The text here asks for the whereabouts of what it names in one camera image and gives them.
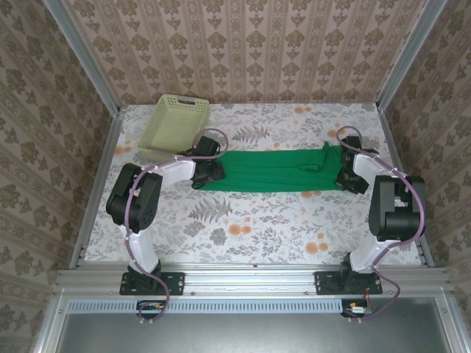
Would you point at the green t-shirt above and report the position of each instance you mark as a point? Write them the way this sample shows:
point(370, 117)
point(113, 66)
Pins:
point(265, 173)

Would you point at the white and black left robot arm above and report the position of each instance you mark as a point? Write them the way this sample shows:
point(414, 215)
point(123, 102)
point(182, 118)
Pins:
point(176, 171)

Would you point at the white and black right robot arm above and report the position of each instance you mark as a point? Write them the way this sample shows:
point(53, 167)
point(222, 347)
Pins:
point(364, 167)

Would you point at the pale yellow plastic basket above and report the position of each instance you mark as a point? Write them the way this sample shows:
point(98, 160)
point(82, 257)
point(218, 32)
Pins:
point(173, 125)

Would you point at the floral tablecloth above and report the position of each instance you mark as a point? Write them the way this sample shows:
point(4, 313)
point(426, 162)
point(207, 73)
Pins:
point(276, 228)

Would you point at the small connector board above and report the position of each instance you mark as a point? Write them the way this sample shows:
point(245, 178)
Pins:
point(357, 309)
point(151, 308)

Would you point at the grey metal panel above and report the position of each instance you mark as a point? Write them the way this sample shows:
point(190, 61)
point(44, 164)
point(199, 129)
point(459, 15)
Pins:
point(250, 334)

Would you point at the aluminium table side rail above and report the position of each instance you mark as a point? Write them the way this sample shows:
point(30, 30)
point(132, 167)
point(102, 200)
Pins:
point(392, 139)
point(106, 154)

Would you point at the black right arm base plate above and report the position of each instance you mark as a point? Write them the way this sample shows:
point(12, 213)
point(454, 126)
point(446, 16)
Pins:
point(324, 283)

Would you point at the aluminium mounting rail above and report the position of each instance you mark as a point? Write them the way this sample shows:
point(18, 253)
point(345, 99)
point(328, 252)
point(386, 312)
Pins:
point(250, 279)

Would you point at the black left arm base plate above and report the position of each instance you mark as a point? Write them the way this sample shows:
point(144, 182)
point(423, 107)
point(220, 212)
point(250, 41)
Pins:
point(176, 283)

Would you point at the aluminium frame post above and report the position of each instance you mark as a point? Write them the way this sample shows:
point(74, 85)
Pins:
point(408, 55)
point(84, 59)

